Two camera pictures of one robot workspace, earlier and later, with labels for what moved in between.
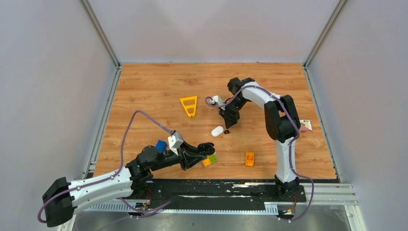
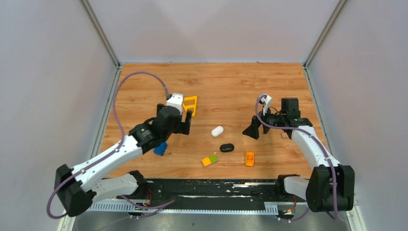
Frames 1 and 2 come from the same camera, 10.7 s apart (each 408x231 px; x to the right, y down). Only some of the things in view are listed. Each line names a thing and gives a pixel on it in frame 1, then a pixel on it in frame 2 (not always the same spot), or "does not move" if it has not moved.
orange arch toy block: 249,159 does not move
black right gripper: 230,118 → 252,130
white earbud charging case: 217,131 does not move
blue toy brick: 161,146 does not move
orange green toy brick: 210,159 does not move
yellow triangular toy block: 186,107 does not move
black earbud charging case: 207,148 → 226,147
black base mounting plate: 218,191 does not move
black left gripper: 188,155 → 184,128
